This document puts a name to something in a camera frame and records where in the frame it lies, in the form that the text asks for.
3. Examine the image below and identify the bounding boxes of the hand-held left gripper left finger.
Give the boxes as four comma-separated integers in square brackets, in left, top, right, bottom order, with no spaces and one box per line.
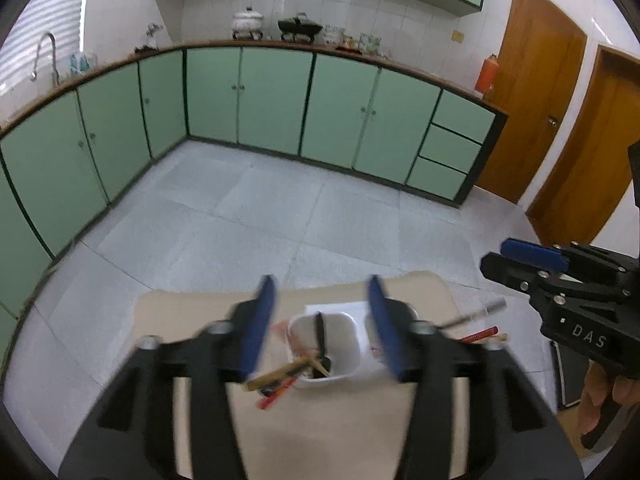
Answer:
[59,274,278,480]

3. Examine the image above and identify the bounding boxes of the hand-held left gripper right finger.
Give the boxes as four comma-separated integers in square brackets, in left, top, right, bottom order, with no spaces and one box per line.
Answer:
[366,274,586,480]

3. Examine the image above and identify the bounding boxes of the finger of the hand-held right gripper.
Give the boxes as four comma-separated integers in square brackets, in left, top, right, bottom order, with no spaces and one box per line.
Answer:
[479,252,540,292]
[501,238,571,272]

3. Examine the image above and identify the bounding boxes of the black spoon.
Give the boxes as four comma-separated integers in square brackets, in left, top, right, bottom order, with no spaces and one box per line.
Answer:
[313,311,334,372]

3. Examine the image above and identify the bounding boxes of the red pen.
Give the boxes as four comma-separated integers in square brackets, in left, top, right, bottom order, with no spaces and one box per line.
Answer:
[456,326,499,344]

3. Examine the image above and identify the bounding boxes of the red chopstick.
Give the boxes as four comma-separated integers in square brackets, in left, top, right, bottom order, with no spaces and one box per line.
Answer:
[257,376,302,410]

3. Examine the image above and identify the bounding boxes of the person's right hand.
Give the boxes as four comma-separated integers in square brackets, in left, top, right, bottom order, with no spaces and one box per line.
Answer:
[579,360,640,437]

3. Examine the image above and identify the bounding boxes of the dark box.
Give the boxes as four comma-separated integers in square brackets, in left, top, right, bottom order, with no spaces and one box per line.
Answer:
[551,341,587,412]

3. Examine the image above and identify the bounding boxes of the wooden door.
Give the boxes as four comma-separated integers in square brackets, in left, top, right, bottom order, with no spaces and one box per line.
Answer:
[527,44,640,261]
[474,0,589,206]

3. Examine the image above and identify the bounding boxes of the red thermos flask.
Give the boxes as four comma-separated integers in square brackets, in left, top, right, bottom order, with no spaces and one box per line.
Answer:
[474,53,500,94]

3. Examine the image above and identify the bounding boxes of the green base cabinet run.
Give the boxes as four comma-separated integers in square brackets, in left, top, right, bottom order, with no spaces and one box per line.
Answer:
[0,42,510,321]

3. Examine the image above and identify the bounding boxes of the black wok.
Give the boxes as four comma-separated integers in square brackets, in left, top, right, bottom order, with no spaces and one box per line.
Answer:
[277,12,323,44]

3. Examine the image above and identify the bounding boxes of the white lidded pot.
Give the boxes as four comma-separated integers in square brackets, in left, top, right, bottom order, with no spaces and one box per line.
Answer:
[230,7,266,41]

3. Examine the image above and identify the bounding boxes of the small figurine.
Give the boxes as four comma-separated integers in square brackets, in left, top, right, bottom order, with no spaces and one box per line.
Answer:
[134,22,167,54]

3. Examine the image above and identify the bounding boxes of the chrome sink faucet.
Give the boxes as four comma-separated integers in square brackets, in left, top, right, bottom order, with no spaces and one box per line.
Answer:
[31,33,59,87]

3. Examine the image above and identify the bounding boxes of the window blinds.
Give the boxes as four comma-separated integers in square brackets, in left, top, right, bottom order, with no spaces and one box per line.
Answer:
[0,0,90,111]

